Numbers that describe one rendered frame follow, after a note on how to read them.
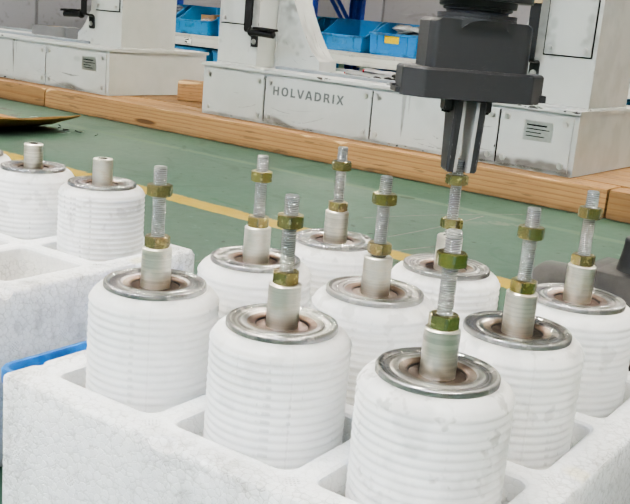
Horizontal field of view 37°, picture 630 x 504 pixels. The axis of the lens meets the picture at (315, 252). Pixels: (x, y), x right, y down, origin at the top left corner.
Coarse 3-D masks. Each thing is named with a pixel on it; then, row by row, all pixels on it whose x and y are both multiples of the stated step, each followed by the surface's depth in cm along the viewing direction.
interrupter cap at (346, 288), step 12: (348, 276) 76; (360, 276) 76; (336, 288) 73; (348, 288) 73; (360, 288) 74; (396, 288) 74; (408, 288) 74; (348, 300) 70; (360, 300) 70; (372, 300) 70; (384, 300) 70; (396, 300) 71; (408, 300) 71; (420, 300) 71
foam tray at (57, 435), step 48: (48, 384) 68; (48, 432) 68; (96, 432) 64; (144, 432) 62; (192, 432) 66; (576, 432) 70; (624, 432) 69; (48, 480) 68; (96, 480) 65; (144, 480) 62; (192, 480) 60; (240, 480) 57; (288, 480) 57; (336, 480) 60; (528, 480) 60; (576, 480) 61; (624, 480) 69
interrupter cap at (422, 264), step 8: (408, 256) 84; (416, 256) 85; (424, 256) 85; (432, 256) 85; (408, 264) 81; (416, 264) 82; (424, 264) 83; (432, 264) 84; (472, 264) 84; (480, 264) 84; (416, 272) 80; (424, 272) 80; (432, 272) 79; (440, 272) 80; (464, 272) 81; (472, 272) 81; (480, 272) 81; (488, 272) 81; (464, 280) 79; (472, 280) 79
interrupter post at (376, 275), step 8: (368, 256) 72; (368, 264) 72; (376, 264) 71; (384, 264) 71; (368, 272) 72; (376, 272) 72; (384, 272) 72; (368, 280) 72; (376, 280) 72; (384, 280) 72; (368, 288) 72; (376, 288) 72; (384, 288) 72; (368, 296) 72; (376, 296) 72; (384, 296) 72
